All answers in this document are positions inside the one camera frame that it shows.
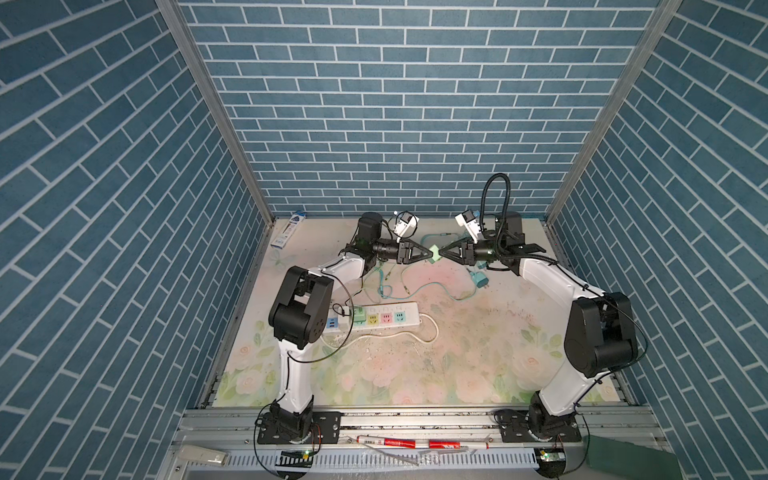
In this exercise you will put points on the green charger adapter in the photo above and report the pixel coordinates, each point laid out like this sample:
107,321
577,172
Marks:
359,316

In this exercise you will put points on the beige remote box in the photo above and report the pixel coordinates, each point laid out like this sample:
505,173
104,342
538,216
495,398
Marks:
202,455

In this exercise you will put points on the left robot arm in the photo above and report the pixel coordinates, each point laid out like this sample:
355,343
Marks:
302,305

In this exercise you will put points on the white power strip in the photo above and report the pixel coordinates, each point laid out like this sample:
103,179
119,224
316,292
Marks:
379,317

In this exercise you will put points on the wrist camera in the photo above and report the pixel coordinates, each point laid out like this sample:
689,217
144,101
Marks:
406,224
470,221

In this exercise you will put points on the blue white small box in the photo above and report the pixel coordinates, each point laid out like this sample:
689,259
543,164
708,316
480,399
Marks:
288,230

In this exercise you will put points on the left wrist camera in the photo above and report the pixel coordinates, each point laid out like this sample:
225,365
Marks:
406,224

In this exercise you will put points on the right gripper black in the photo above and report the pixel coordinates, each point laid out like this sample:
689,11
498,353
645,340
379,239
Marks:
466,252

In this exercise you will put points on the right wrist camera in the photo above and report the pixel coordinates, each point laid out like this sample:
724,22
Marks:
470,221

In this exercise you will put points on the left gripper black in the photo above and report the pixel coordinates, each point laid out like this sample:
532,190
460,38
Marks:
403,246

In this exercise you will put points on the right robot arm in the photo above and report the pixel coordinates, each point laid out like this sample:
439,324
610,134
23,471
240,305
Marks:
600,336

